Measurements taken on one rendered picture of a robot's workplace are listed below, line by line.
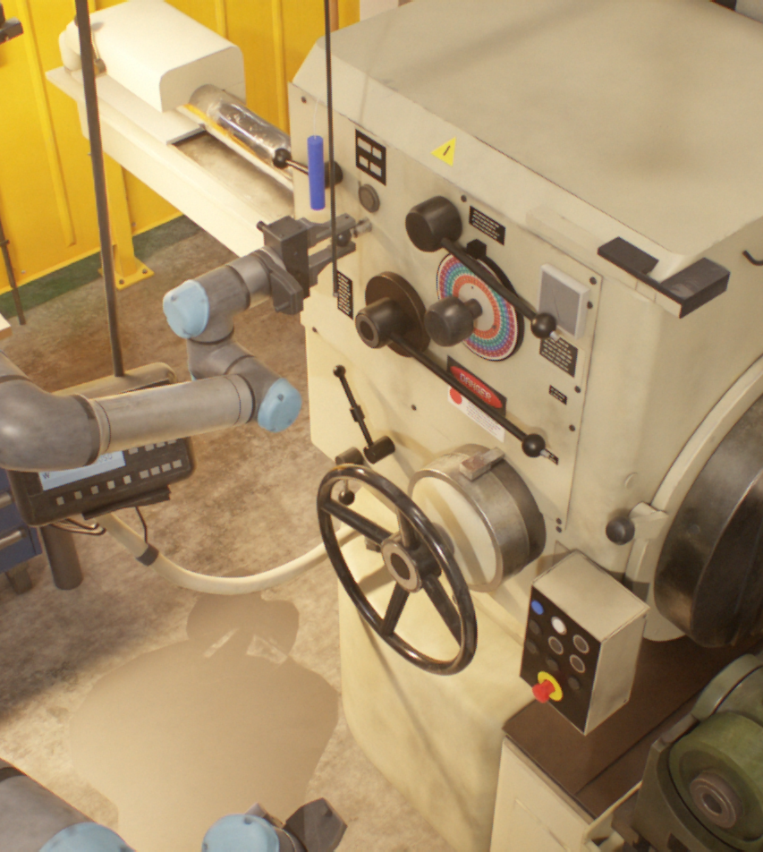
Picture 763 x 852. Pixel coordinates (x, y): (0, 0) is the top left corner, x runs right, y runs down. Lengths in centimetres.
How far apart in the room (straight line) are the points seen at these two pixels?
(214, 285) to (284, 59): 306
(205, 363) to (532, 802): 125
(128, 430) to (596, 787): 132
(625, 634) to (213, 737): 168
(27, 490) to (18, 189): 220
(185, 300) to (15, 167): 261
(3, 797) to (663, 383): 106
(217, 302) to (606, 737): 129
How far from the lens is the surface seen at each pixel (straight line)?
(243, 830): 142
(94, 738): 347
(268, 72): 488
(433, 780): 310
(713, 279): 166
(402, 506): 187
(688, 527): 201
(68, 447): 166
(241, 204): 300
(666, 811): 205
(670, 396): 183
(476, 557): 203
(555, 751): 267
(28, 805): 110
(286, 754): 338
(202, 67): 317
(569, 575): 198
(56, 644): 367
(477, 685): 276
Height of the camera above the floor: 285
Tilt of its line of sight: 43 degrees down
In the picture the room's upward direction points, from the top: straight up
